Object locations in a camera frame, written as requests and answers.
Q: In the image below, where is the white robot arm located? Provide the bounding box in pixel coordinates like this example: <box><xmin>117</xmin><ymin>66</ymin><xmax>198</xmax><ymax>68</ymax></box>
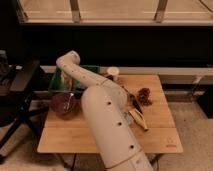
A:
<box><xmin>56</xmin><ymin>51</ymin><xmax>154</xmax><ymax>171</ymax></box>

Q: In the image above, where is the green plastic tray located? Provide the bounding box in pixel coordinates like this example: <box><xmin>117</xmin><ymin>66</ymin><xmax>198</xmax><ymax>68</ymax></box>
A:
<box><xmin>47</xmin><ymin>64</ymin><xmax>101</xmax><ymax>95</ymax></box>

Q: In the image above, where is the metal spoon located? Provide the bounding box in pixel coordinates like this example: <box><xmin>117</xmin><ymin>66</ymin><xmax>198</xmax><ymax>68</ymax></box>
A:
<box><xmin>65</xmin><ymin>93</ymin><xmax>74</xmax><ymax>111</ymax></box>

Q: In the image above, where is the purple bowl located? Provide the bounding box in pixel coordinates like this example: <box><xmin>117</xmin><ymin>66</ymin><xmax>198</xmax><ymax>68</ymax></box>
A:
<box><xmin>50</xmin><ymin>93</ymin><xmax>78</xmax><ymax>116</ymax></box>

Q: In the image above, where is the white cup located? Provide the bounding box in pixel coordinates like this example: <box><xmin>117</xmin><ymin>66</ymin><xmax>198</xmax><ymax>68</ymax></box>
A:
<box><xmin>107</xmin><ymin>67</ymin><xmax>119</xmax><ymax>81</ymax></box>

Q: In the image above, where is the black office chair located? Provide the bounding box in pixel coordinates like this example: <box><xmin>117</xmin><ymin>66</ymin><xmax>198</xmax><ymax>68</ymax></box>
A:
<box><xmin>0</xmin><ymin>49</ymin><xmax>51</xmax><ymax>164</ymax></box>

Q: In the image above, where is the yellow banana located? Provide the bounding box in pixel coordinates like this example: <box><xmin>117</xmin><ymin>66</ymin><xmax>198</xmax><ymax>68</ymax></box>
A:
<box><xmin>130</xmin><ymin>109</ymin><xmax>148</xmax><ymax>131</ymax></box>

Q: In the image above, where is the brown pine cone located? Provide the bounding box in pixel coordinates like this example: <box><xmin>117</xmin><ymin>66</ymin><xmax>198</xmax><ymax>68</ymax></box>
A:
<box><xmin>137</xmin><ymin>88</ymin><xmax>152</xmax><ymax>106</ymax></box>

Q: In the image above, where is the wooden folding table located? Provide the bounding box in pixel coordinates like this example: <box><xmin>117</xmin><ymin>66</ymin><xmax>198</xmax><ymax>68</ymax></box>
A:
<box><xmin>37</xmin><ymin>75</ymin><xmax>183</xmax><ymax>154</ymax></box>

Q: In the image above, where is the black handled knife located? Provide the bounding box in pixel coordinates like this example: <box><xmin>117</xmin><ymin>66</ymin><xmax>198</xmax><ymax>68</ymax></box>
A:
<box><xmin>124</xmin><ymin>87</ymin><xmax>143</xmax><ymax>114</ymax></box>

